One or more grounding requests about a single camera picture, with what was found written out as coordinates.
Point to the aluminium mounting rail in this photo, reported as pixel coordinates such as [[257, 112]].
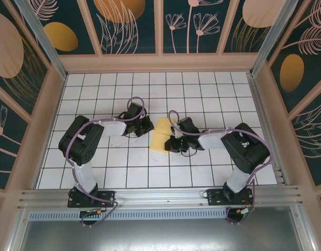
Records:
[[160, 194]]

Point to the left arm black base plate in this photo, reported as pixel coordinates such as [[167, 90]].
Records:
[[108, 196]]

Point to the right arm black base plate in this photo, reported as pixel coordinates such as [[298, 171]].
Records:
[[215, 197]]

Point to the aluminium side rail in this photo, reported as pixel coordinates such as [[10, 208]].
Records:
[[267, 125]]

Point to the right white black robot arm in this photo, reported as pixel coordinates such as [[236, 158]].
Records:
[[246, 149]]

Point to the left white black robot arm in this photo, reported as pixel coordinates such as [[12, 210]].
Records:
[[81, 143]]

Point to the grey metal sheet panel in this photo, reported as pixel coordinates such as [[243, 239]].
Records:
[[160, 236]]

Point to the yellow cloth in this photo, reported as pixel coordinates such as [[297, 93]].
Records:
[[159, 136]]

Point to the aluminium frame post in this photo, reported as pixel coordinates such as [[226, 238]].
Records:
[[42, 34], [272, 31]]

